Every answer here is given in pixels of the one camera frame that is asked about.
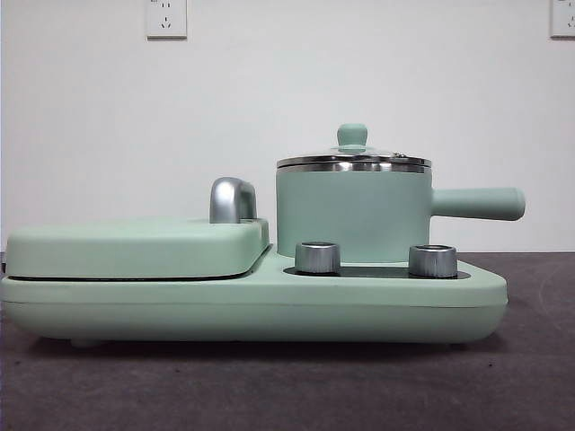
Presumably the glass pot lid green knob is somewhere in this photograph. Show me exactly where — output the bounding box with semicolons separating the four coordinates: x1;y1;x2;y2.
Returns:
275;123;431;169

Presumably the white wall socket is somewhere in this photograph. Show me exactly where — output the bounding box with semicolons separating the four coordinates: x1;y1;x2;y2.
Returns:
145;0;189;40
549;0;575;40

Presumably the green grill lid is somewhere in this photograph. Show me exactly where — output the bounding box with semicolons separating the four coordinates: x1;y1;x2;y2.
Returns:
4;216;273;277

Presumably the green pot with handle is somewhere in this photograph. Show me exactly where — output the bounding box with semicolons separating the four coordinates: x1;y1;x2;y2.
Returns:
274;163;526;264

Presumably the green breakfast machine base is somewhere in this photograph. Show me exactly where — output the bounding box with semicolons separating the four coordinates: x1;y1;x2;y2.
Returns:
0;244;509;349

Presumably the silver control knob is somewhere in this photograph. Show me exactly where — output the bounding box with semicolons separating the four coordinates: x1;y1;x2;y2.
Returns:
294;241;341;274
408;243;459;277

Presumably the silver grill lid handle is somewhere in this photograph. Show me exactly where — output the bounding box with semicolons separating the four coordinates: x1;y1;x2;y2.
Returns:
208;176;259;224

